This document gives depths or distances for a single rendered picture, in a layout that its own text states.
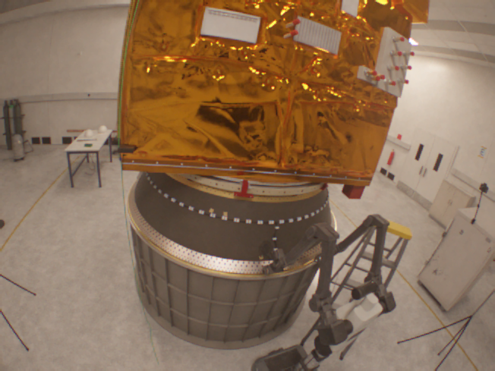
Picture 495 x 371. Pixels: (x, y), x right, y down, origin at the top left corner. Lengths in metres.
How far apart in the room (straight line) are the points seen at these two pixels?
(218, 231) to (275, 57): 1.15
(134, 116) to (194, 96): 0.36
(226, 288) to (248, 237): 0.45
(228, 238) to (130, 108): 1.02
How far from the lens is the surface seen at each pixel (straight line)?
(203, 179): 1.53
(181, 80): 1.31
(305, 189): 1.70
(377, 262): 1.48
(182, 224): 1.65
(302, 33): 1.52
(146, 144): 1.39
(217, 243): 1.59
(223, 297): 1.89
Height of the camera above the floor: 2.36
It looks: 25 degrees down
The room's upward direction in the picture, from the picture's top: 11 degrees clockwise
